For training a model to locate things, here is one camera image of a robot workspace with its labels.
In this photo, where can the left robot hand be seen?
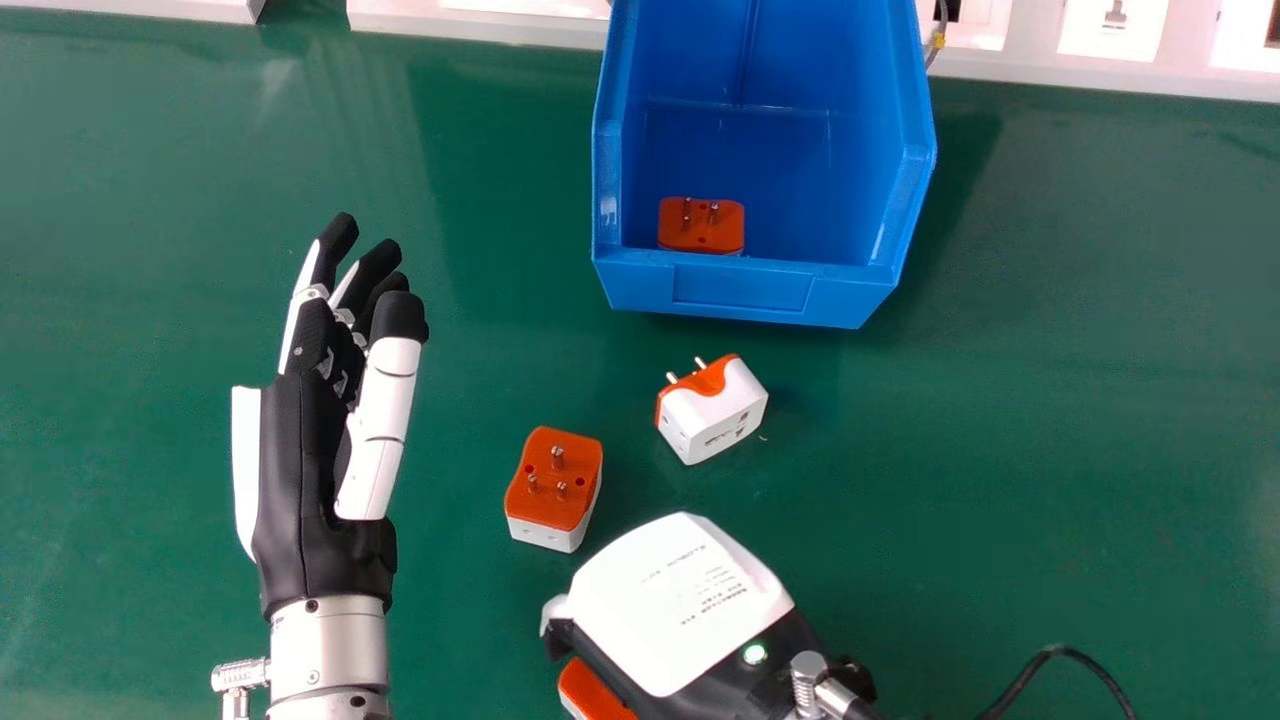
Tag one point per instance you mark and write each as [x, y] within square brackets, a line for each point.
[300, 480]

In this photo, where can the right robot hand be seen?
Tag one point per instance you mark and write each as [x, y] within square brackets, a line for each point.
[670, 600]

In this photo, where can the white-and-orange plug adapter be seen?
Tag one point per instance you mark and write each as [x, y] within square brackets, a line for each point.
[590, 695]
[553, 490]
[712, 415]
[700, 228]

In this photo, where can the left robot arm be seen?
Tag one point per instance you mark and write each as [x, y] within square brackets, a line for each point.
[328, 655]

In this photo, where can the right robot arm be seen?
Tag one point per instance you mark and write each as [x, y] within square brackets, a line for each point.
[822, 695]

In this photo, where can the blue plastic bin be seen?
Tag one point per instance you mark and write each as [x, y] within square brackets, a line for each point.
[760, 140]

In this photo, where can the white socket strip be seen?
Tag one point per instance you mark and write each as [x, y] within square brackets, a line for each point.
[130, 8]
[1100, 50]

